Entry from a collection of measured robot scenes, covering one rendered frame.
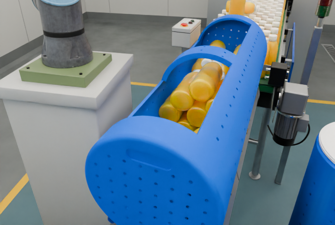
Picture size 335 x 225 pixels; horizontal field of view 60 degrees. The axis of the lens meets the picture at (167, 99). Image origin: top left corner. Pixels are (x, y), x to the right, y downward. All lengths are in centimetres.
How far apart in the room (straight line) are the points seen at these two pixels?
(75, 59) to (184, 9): 476
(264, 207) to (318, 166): 121
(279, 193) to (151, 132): 176
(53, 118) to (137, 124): 43
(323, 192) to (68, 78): 75
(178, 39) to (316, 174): 95
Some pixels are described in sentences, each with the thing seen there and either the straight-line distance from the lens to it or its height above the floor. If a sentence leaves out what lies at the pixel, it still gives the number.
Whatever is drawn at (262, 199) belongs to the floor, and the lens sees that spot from 211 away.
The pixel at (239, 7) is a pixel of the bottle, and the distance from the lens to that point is 140.
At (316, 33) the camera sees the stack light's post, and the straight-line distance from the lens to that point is 171.
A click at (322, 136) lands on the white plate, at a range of 91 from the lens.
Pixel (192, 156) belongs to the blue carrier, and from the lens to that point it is 48.
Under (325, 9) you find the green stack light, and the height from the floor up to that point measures 120.
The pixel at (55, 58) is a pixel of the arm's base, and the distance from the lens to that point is 90.
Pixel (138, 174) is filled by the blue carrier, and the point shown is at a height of 115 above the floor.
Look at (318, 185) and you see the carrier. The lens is 90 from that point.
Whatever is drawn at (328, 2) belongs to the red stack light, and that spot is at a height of 123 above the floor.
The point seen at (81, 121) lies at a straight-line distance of 86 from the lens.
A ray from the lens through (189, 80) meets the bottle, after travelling 87.
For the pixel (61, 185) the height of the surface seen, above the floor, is 78.
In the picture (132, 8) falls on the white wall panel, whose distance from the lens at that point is 580.
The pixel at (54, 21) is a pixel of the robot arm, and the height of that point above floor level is 131.
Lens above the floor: 153
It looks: 30 degrees down
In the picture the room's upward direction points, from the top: straight up
